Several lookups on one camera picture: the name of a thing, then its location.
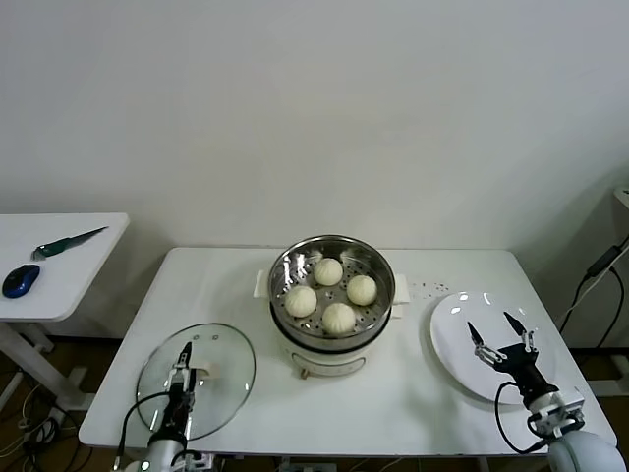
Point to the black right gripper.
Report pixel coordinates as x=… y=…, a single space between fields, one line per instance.
x=523 y=364

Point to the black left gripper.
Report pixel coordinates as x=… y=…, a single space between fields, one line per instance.
x=177 y=413

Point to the white steamed baozi bun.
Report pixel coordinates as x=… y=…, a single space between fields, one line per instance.
x=328 y=272
x=339 y=318
x=301 y=301
x=362 y=290

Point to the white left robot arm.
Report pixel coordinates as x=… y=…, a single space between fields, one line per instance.
x=164 y=457

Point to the stainless steel steamer basket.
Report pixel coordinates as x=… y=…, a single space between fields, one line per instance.
x=383 y=295

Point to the white round plate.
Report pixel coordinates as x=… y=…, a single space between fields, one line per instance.
x=457 y=344

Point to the white power strip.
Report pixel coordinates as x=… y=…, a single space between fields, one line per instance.
x=49 y=418

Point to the white side table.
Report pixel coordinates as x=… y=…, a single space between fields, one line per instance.
x=74 y=275

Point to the blue black computer mouse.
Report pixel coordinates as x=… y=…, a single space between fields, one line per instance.
x=22 y=280

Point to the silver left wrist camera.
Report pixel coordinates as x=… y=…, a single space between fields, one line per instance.
x=199 y=463

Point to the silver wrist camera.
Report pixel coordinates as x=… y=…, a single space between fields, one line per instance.
x=557 y=410
x=199 y=463

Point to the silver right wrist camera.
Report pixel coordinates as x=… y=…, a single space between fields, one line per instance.
x=557 y=410

